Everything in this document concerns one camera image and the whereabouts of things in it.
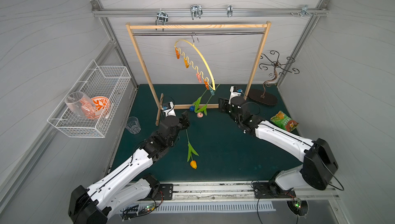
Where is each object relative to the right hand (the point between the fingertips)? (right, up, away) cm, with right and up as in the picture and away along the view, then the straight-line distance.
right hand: (221, 98), depth 81 cm
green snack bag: (+42, -15, +14) cm, 47 cm away
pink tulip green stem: (-11, -10, +12) cm, 19 cm away
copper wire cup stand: (+36, +17, +7) cm, 40 cm away
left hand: (-19, -8, -6) cm, 22 cm away
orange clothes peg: (-25, +26, +10) cm, 37 cm away
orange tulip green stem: (-15, -35, -1) cm, 38 cm away
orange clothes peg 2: (-8, +7, -7) cm, 13 cm away
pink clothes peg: (-12, +11, -3) cm, 16 cm away
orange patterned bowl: (-57, -4, -15) cm, 59 cm away
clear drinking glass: (-53, -17, +13) cm, 57 cm away
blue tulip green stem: (-13, -3, +7) cm, 15 cm away
